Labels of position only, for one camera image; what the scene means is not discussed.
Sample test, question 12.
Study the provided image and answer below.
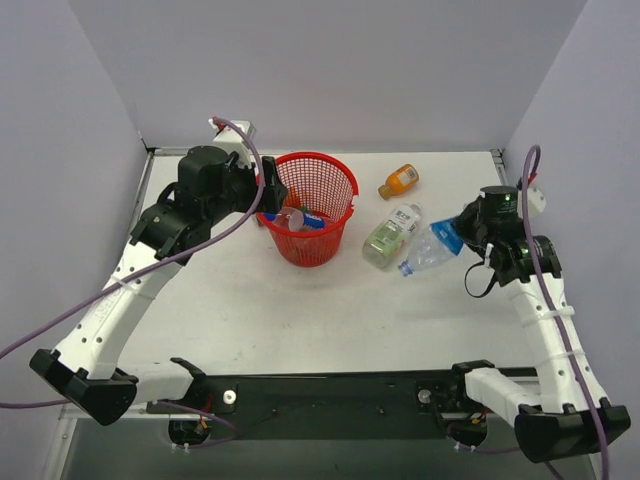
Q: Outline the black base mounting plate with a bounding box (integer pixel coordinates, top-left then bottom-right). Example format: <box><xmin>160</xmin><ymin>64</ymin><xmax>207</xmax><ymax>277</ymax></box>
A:
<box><xmin>144</xmin><ymin>369</ymin><xmax>509</xmax><ymax>444</ymax></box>

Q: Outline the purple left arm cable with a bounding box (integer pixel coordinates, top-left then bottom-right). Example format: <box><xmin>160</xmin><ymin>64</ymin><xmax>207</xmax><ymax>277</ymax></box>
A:
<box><xmin>0</xmin><ymin>117</ymin><xmax>264</xmax><ymax>409</ymax></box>

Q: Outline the green tea bottle white label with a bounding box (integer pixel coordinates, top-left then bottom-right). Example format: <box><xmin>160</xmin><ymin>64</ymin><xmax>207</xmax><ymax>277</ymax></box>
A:
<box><xmin>362</xmin><ymin>203</ymin><xmax>422</xmax><ymax>269</ymax></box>

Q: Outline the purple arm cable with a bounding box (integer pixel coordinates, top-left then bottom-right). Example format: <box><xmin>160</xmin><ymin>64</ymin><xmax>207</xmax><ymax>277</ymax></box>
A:
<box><xmin>519</xmin><ymin>144</ymin><xmax>614</xmax><ymax>480</ymax></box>
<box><xmin>0</xmin><ymin>117</ymin><xmax>264</xmax><ymax>409</ymax></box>

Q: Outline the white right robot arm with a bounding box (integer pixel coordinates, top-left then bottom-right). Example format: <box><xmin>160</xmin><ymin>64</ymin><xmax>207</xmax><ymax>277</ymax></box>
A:
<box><xmin>453</xmin><ymin>186</ymin><xmax>631</xmax><ymax>463</ymax></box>

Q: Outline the crushed clear blue-label bottle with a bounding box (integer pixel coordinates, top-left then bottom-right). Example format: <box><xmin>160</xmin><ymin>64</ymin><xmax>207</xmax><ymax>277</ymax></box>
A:
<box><xmin>398</xmin><ymin>218</ymin><xmax>464</xmax><ymax>277</ymax></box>

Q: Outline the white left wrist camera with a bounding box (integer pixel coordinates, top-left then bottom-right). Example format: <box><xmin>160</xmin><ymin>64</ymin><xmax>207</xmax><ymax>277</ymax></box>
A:
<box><xmin>208</xmin><ymin>118</ymin><xmax>255</xmax><ymax>156</ymax></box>

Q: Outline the red mesh plastic bin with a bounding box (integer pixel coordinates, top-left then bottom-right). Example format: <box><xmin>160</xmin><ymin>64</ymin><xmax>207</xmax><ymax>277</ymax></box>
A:
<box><xmin>256</xmin><ymin>152</ymin><xmax>359</xmax><ymax>267</ymax></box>

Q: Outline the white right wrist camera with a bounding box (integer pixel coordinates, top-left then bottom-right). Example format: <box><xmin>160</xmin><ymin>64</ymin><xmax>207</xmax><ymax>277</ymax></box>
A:
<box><xmin>516</xmin><ymin>174</ymin><xmax>547</xmax><ymax>217</ymax></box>

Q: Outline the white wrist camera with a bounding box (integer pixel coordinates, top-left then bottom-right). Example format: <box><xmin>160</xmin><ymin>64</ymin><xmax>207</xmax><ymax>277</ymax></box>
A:
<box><xmin>208</xmin><ymin>118</ymin><xmax>255</xmax><ymax>156</ymax></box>
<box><xmin>516</xmin><ymin>174</ymin><xmax>547</xmax><ymax>217</ymax></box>

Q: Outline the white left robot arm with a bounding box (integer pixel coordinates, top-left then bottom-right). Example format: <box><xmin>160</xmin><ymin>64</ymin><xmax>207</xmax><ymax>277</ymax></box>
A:
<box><xmin>29</xmin><ymin>146</ymin><xmax>287</xmax><ymax>426</ymax></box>

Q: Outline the small orange juice bottle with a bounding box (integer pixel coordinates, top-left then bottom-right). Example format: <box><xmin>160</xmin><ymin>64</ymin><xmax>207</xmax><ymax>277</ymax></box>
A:
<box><xmin>378</xmin><ymin>164</ymin><xmax>419</xmax><ymax>200</ymax></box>

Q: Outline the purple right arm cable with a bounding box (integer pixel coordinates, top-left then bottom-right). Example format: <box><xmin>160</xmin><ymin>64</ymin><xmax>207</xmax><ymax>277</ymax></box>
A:
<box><xmin>519</xmin><ymin>144</ymin><xmax>614</xmax><ymax>480</ymax></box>

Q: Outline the tall clear blue-cap bottle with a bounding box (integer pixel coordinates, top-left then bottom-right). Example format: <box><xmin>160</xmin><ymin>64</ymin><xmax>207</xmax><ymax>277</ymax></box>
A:
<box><xmin>263</xmin><ymin>206</ymin><xmax>327</xmax><ymax>233</ymax></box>

